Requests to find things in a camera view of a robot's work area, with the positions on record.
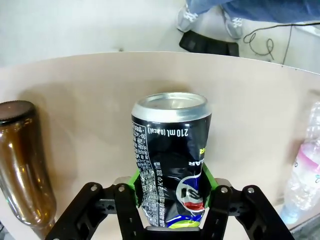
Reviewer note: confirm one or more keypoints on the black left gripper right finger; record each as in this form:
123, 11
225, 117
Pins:
240, 212

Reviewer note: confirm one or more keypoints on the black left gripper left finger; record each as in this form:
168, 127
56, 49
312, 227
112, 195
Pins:
87, 212

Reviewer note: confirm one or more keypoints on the crushed black Pepsi can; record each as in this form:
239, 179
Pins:
172, 160

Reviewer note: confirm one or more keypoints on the clear crushed plastic bottle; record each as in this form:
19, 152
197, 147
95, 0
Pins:
303, 172

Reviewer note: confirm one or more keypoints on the brown glass bottle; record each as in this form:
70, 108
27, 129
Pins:
21, 165

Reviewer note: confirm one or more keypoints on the black foot pedal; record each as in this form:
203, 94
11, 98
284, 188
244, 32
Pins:
208, 45

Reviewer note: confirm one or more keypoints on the grey sneaker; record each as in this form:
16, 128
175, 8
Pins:
233, 23
187, 17

